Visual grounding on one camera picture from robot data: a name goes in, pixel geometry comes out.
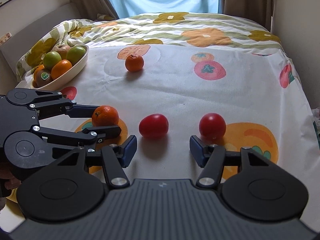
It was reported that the red cherry tomato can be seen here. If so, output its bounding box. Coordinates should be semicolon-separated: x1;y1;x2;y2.
199;113;227;140
139;113;169;138

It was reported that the person's left hand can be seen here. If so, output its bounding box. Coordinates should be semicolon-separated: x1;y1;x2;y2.
0;164;22;189

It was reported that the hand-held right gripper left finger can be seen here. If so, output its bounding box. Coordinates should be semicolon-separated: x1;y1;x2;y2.
50;135;137;188

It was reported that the fruit print white cloth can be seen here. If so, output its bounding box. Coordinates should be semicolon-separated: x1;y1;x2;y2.
5;44;320;215

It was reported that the brown kiwi with green sticker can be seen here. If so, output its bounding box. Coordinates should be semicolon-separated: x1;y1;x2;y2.
36;70;53;87

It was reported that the orange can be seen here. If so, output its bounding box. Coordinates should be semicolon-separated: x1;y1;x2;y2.
51;59;73;78
33;64;45;77

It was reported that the green apple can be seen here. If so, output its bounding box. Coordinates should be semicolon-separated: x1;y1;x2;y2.
66;45;87;65
43;51;62;70

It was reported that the floral striped quilt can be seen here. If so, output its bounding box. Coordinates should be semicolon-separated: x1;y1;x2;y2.
15;12;282;80

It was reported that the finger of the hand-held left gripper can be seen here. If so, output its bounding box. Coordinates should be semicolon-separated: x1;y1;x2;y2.
31;124;122;155
30;91;101;120

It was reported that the duck print plate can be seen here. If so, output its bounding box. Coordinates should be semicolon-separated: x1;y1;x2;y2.
30;44;90;90

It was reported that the small mandarin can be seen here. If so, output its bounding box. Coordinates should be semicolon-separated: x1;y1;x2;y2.
92;105;120;128
125;54;145;72

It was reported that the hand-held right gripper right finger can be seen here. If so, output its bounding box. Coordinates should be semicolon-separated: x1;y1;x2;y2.
189;135;278;188

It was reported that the grey bed headboard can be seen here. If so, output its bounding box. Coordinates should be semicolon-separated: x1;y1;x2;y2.
0;2;83;93

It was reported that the small patterned wall sticker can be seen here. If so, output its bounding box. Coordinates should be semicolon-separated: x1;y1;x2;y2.
0;32;12;46

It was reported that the crumpled clear plastic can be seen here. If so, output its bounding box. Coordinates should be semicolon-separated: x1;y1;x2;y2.
311;106;320;137

